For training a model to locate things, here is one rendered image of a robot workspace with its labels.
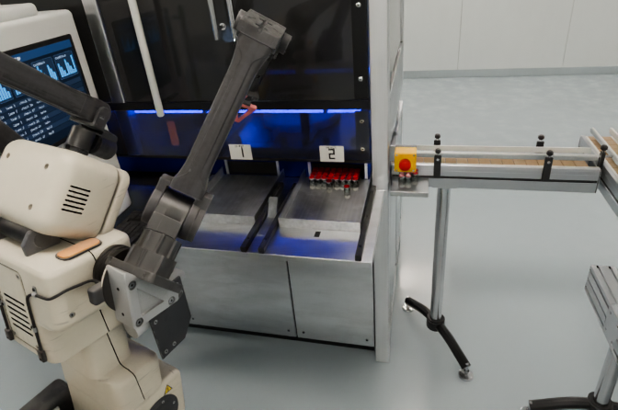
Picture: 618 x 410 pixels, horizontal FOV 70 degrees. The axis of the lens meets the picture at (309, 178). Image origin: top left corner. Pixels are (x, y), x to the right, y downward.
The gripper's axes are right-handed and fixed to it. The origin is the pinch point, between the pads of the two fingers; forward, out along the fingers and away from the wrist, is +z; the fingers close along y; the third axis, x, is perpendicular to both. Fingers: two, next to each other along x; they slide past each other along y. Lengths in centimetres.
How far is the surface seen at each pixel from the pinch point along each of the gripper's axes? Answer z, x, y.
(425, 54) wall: 46, 291, -391
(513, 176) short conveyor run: -17, 94, 14
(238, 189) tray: 35.7, 14.5, -8.1
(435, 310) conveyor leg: 54, 112, 17
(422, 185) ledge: 1, 70, 8
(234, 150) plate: 23.9, 8.5, -15.1
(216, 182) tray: 41.4, 7.9, -16.4
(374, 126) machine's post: -11.4, 43.4, 1.5
